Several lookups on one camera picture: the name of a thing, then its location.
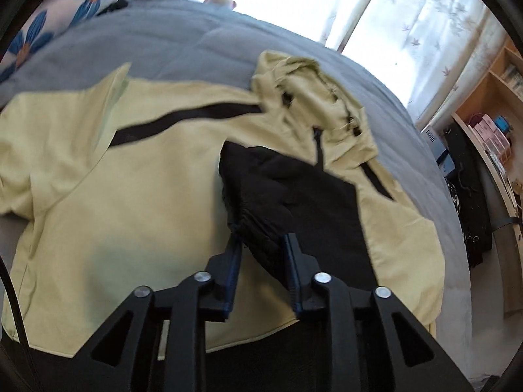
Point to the blue box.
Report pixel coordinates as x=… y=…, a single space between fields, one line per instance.
x=439 y=147

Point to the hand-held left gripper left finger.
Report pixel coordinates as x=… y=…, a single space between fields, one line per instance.
x=234 y=265

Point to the white leaf print curtain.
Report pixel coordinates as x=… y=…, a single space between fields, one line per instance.
x=425 y=28

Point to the black bag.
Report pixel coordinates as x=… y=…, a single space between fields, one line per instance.
x=468 y=196

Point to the grey bed sheet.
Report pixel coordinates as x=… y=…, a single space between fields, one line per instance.
x=196 y=49

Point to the stack of pink boxes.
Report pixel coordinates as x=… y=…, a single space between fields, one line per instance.
x=490 y=137

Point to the wooden shelf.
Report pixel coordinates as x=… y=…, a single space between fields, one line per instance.
x=496 y=90

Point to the row of books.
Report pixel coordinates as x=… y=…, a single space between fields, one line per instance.
x=512 y=77

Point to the yellow and black hooded jacket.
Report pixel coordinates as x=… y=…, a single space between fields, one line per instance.
x=135 y=179

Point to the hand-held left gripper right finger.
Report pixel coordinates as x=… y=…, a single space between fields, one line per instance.
x=291 y=265

